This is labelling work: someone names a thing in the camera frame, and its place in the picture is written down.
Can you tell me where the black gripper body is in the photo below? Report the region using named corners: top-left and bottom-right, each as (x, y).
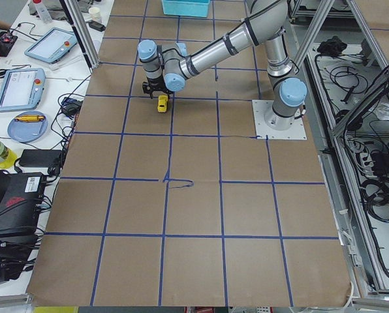
top-left (142, 78), bottom-right (169, 95)

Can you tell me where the yellow beetle toy car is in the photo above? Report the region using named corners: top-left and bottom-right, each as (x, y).
top-left (157, 95), bottom-right (168, 113)

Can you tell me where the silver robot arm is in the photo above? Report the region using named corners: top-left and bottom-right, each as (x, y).
top-left (138, 0), bottom-right (307, 131)

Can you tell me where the turquoise plastic storage bin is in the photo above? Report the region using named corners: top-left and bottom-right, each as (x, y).
top-left (161, 0), bottom-right (210, 18)

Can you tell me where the upper teach pendant tablet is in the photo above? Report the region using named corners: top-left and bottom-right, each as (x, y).
top-left (24, 27), bottom-right (78, 64)

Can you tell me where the teach pendant tablet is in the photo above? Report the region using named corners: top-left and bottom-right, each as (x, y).
top-left (24, 27), bottom-right (78, 64)
top-left (0, 68), bottom-right (46, 112)

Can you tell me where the blue plate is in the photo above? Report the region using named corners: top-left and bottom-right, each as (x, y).
top-left (7, 111), bottom-right (48, 143)

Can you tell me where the lower teach pendant tablet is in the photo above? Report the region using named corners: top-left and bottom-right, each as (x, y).
top-left (0, 68), bottom-right (46, 112)

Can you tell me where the black power adapter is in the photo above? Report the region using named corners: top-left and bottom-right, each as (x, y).
top-left (18, 149), bottom-right (61, 168)

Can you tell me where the black computer case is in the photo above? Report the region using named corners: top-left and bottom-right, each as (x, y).
top-left (0, 170), bottom-right (46, 238)

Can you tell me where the aluminium frame post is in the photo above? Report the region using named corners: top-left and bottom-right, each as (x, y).
top-left (60, 0), bottom-right (100, 69)

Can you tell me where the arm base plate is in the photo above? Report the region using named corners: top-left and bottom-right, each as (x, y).
top-left (252, 100), bottom-right (307, 140)

